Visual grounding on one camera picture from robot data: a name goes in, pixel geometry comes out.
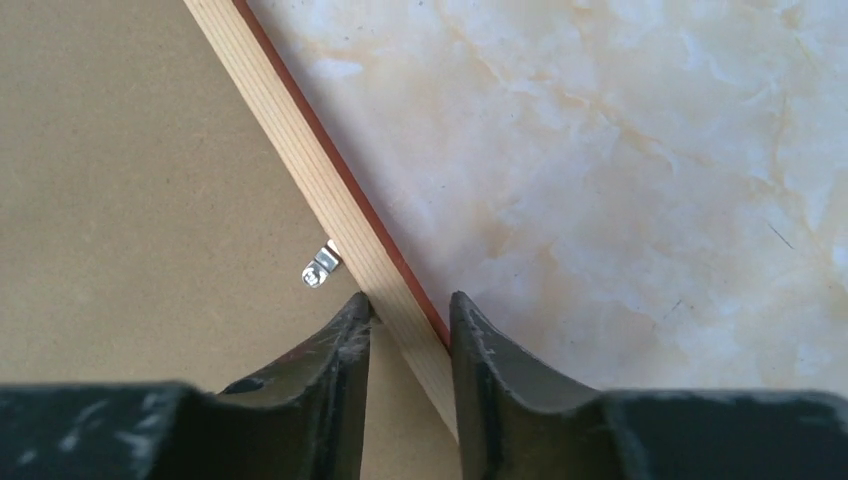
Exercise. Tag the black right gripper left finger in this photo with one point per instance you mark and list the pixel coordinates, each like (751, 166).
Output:
(302, 416)

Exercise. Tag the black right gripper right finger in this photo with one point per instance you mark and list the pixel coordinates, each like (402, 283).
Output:
(518, 418)

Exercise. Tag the red wooden picture frame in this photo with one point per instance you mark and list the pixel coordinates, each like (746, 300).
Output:
(149, 231)

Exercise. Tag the silver metal frame clip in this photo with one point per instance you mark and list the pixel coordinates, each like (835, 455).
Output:
(323, 264)

